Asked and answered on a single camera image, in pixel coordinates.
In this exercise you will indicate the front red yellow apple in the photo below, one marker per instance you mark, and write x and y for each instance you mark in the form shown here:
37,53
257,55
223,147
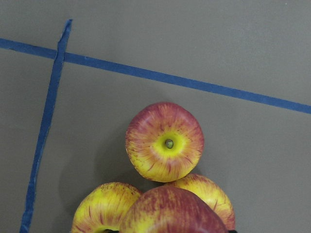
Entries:
164,142

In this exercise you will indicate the left red yellow apple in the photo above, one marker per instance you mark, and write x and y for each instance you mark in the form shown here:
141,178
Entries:
210,193

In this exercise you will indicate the red yellow apple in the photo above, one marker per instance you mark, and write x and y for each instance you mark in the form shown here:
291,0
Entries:
164,142
210,193
104,208

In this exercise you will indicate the rear red yellow apple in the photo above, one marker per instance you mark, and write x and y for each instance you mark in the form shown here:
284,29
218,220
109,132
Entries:
104,208

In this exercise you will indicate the lone red apple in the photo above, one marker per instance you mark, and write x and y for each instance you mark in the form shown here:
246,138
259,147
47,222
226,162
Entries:
168,209

